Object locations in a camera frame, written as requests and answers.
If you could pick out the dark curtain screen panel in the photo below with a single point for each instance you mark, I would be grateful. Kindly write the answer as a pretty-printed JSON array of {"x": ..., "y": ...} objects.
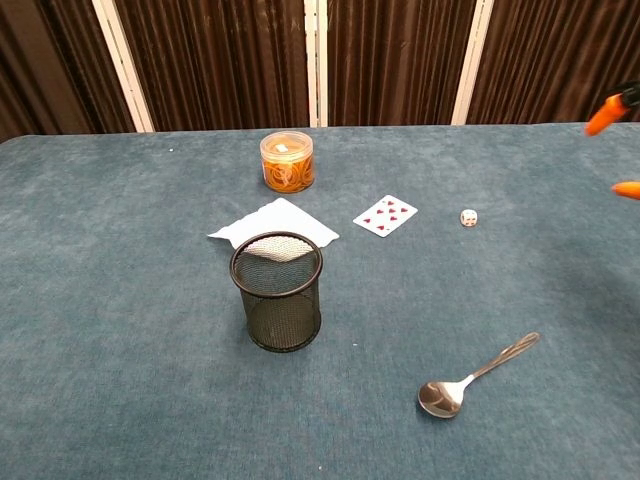
[
  {"x": 215, "y": 60},
  {"x": 555, "y": 55},
  {"x": 395, "y": 60},
  {"x": 50, "y": 65}
]

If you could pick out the hearts playing card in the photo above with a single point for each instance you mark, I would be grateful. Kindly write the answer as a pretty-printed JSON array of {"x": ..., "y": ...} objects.
[{"x": 385, "y": 216}]

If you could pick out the blue table cloth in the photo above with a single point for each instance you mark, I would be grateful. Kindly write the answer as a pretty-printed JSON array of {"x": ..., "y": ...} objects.
[{"x": 125, "y": 300}]

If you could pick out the black mesh cup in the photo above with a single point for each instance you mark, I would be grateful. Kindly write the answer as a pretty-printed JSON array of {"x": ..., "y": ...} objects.
[{"x": 280, "y": 320}]

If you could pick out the small white die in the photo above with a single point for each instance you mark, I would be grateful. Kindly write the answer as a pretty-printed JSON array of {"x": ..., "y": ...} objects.
[{"x": 468, "y": 218}]

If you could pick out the orange plastic jar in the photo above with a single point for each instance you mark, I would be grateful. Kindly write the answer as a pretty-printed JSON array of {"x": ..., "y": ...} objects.
[{"x": 287, "y": 170}]

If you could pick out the metal spoon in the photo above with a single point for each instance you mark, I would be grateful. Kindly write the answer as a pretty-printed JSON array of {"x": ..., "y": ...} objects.
[{"x": 440, "y": 397}]

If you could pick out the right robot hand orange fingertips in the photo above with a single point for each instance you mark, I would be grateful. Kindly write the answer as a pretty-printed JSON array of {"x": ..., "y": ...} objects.
[{"x": 602, "y": 117}]

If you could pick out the white paper sheet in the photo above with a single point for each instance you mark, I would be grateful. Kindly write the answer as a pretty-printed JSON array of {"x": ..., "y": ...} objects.
[{"x": 280, "y": 220}]

